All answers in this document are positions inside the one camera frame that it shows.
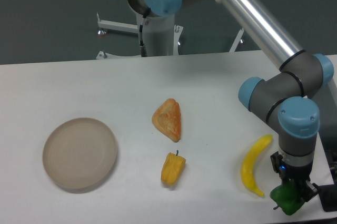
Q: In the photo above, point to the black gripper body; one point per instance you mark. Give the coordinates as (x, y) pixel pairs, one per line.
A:
(296, 167)

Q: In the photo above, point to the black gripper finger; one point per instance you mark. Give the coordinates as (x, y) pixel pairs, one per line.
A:
(308, 190)
(287, 182)

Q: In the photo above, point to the green toy pepper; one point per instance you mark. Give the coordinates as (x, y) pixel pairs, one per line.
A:
(287, 198)

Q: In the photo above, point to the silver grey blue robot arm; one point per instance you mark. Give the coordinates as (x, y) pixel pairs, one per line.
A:
(284, 102)

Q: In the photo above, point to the orange toy pepper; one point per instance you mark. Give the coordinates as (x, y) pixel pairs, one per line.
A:
(172, 169)

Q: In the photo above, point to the black device at table edge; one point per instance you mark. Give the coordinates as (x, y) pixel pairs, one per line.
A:
(327, 193)

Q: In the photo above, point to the yellow toy banana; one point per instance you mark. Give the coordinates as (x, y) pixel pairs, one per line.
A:
(248, 164)

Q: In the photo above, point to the toy toast slice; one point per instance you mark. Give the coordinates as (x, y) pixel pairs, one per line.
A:
(167, 119)

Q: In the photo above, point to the beige round plate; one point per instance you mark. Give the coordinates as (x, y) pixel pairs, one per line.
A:
(80, 154)

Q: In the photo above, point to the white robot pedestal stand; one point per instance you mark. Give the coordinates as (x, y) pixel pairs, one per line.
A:
(202, 27)

